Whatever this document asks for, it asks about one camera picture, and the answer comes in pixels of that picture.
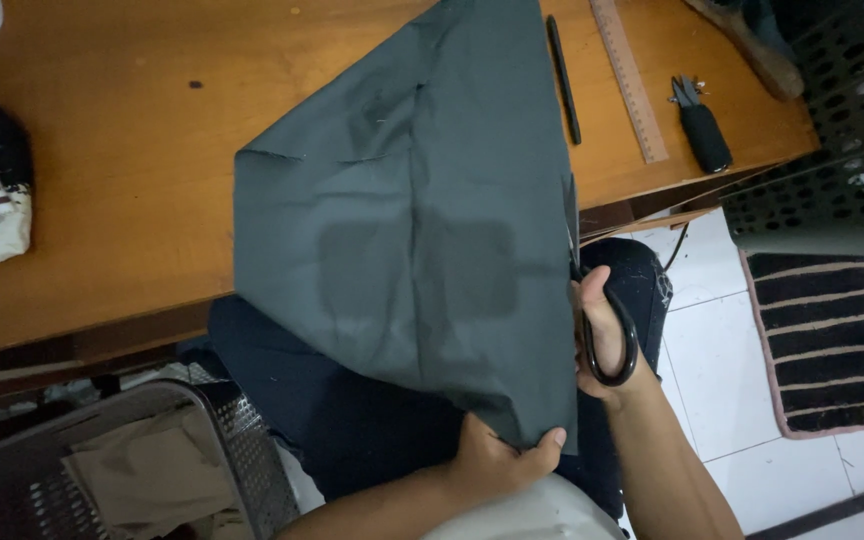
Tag wooden brush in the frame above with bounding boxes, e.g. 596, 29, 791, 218
683, 0, 807, 103

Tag black perforated plastic basket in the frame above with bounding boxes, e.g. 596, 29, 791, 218
720, 0, 864, 258

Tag wooden ruler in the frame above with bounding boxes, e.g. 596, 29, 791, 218
589, 0, 670, 165

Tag black pen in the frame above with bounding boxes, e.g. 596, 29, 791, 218
546, 14, 583, 147

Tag black thread snips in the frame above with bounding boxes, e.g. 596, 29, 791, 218
669, 75, 734, 175

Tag black cable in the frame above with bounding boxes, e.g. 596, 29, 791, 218
661, 222, 691, 273

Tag person's right hand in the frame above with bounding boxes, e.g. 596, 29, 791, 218
571, 264, 657, 399

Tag dark grey fabric piece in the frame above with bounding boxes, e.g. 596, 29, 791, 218
232, 0, 582, 456

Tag person's white shirt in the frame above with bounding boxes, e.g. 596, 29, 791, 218
274, 438, 632, 540

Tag black striped floor mat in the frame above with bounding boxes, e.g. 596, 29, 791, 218
738, 250, 864, 441

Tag black handled scissors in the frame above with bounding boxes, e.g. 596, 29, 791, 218
565, 174, 640, 389

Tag beige cloth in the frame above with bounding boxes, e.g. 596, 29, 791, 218
60, 405, 253, 540

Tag person's left hand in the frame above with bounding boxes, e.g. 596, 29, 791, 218
447, 411, 568, 504

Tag grey perforated plastic basket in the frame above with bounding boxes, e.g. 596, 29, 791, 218
0, 378, 302, 540

